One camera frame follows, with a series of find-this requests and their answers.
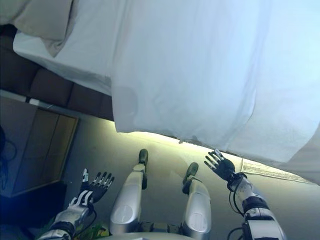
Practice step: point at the brown padded bed base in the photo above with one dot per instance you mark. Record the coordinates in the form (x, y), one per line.
(75, 95)

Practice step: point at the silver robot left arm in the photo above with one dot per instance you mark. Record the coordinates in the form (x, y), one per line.
(72, 215)

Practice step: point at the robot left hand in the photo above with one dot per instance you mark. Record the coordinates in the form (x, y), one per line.
(97, 191)

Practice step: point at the wooden nightstand cabinet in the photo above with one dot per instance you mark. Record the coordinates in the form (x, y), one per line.
(45, 150)

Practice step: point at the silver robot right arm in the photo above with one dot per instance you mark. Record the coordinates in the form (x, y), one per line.
(257, 212)

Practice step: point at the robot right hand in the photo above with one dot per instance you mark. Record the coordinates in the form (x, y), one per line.
(225, 167)

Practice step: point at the silver robot right leg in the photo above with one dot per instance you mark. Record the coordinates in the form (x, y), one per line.
(198, 205)

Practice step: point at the silver robot leg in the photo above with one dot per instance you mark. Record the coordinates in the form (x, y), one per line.
(127, 200)
(198, 205)

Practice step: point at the white duvet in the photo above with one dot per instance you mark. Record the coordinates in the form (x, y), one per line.
(187, 62)

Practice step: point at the beige pillow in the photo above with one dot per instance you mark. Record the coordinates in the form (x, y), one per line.
(6, 10)
(42, 22)

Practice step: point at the padded upholstered headboard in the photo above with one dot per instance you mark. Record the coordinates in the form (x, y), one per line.
(15, 60)

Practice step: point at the silver robot left leg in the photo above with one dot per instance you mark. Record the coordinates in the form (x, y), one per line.
(127, 200)

